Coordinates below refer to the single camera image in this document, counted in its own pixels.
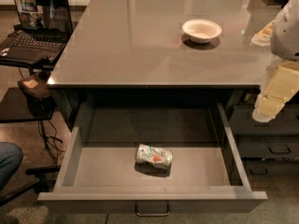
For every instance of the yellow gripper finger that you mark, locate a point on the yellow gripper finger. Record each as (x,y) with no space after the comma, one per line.
(266,109)
(284,83)

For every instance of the crushed 7up can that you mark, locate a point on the crushed 7up can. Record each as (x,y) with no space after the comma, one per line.
(157,157)

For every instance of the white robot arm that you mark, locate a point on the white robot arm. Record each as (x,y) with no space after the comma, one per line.
(282,36)

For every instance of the open grey top drawer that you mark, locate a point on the open grey top drawer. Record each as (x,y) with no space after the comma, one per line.
(99,173)

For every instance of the white paper bowl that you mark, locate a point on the white paper bowl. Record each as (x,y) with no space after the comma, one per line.
(201,31)

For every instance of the black device with label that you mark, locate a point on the black device with label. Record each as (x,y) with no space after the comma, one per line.
(39,98)

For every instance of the black laptop stand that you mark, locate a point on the black laptop stand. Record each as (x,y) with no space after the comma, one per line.
(14,108)

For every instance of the black laptop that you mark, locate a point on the black laptop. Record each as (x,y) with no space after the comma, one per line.
(45,27)

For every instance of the person's knee in jeans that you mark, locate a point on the person's knee in jeans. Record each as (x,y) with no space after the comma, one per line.
(10,160)

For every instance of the metal drawer handle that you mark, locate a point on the metal drawer handle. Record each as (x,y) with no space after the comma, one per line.
(152,210)

